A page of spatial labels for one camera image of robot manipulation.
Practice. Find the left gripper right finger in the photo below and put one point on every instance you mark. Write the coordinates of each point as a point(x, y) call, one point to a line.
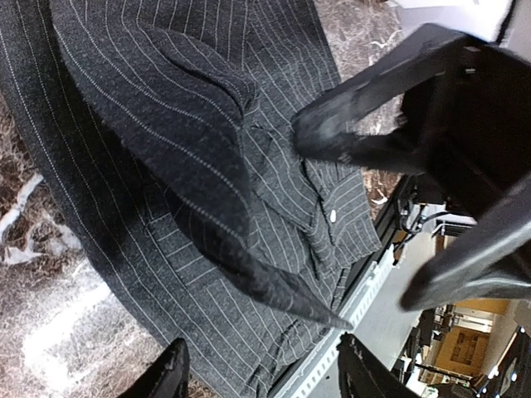
point(362, 375)

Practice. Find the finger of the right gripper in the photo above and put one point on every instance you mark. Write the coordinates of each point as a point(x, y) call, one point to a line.
point(318, 127)
point(488, 261)

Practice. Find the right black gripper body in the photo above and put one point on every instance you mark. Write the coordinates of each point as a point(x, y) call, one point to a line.
point(467, 112)

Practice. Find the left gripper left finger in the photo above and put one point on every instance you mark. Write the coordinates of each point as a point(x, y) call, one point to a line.
point(167, 377)

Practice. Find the black pinstriped long sleeve shirt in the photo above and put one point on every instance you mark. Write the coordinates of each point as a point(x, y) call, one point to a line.
point(163, 131)

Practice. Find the white plastic bin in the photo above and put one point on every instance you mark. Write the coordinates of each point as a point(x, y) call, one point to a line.
point(481, 18)

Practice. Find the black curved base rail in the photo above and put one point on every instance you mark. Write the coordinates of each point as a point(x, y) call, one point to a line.
point(386, 225)

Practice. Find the white slotted cable duct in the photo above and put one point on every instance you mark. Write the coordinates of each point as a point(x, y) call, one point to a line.
point(307, 373)

